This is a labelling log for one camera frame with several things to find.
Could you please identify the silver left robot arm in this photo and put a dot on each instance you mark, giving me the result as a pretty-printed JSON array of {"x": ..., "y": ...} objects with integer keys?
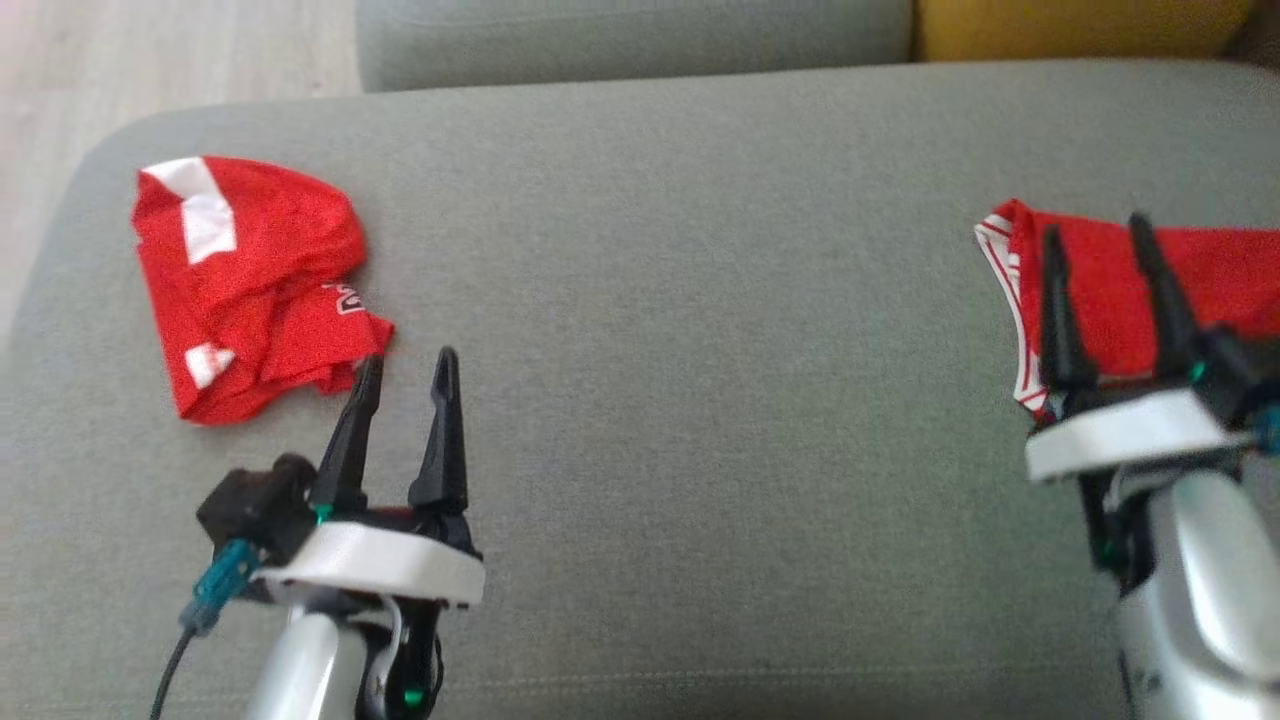
[{"x": 310, "y": 670}]

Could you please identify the yellow pillow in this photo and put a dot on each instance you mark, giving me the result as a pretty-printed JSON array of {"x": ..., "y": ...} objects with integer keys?
[{"x": 1080, "y": 25}]

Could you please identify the grey sofa back cushion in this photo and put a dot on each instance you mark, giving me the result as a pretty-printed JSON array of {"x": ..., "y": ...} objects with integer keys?
[
  {"x": 630, "y": 40},
  {"x": 1262, "y": 30}
]

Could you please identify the grey sofa seat cushion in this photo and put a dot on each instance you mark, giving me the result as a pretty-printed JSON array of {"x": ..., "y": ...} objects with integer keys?
[{"x": 700, "y": 350}]

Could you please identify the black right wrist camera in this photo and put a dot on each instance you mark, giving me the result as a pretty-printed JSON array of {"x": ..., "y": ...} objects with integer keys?
[{"x": 1240, "y": 365}]

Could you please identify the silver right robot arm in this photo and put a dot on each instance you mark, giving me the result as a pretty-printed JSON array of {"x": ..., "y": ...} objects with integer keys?
[{"x": 1210, "y": 600}]

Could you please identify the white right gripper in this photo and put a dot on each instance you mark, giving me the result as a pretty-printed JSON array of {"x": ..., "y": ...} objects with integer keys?
[{"x": 1130, "y": 430}]

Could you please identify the red mesh shorts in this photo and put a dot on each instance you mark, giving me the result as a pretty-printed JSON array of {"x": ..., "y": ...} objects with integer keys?
[{"x": 260, "y": 270}]

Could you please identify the red number 23 jersey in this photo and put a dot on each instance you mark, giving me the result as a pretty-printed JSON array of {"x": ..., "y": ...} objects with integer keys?
[{"x": 1110, "y": 290}]

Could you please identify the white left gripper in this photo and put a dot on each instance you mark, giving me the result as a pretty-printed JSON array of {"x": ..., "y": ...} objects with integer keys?
[{"x": 380, "y": 565}]

